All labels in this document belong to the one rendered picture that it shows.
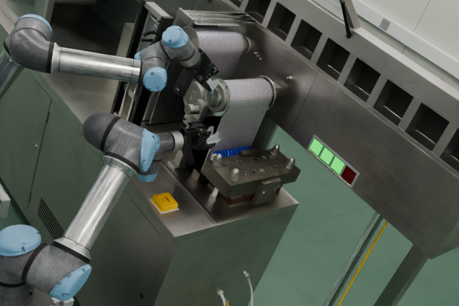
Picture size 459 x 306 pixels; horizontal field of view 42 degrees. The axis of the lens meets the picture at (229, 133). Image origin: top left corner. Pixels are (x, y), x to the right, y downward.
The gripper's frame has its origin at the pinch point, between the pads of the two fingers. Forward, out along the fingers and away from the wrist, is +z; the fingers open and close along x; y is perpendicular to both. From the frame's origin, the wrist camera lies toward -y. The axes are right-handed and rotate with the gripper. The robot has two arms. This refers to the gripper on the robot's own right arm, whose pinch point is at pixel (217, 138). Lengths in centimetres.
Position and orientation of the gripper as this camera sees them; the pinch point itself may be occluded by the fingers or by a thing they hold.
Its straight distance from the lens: 234.8
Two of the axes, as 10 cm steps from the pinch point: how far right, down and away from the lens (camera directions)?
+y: 3.3, -8.1, -4.8
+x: -6.0, -5.7, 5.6
